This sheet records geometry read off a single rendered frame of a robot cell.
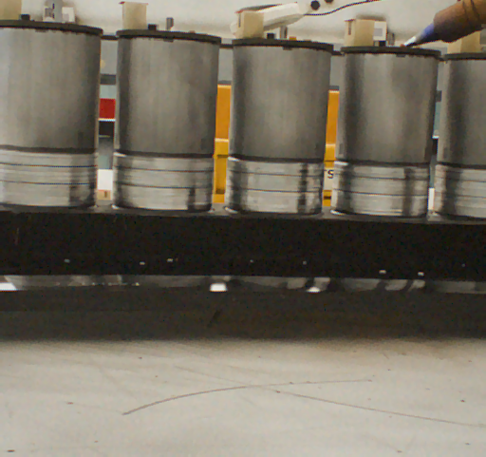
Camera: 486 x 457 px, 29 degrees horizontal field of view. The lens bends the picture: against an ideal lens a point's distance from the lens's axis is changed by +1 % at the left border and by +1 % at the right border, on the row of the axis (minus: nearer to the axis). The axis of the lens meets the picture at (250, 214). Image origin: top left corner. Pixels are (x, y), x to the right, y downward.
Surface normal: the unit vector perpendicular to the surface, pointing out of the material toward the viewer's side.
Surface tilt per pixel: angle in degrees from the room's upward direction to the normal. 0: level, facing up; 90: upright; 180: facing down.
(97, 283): 0
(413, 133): 90
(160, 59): 90
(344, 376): 0
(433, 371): 0
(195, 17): 90
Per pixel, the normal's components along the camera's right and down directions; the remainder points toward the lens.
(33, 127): 0.00, 0.11
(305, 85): 0.43, 0.12
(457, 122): -0.76, 0.03
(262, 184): -0.26, 0.09
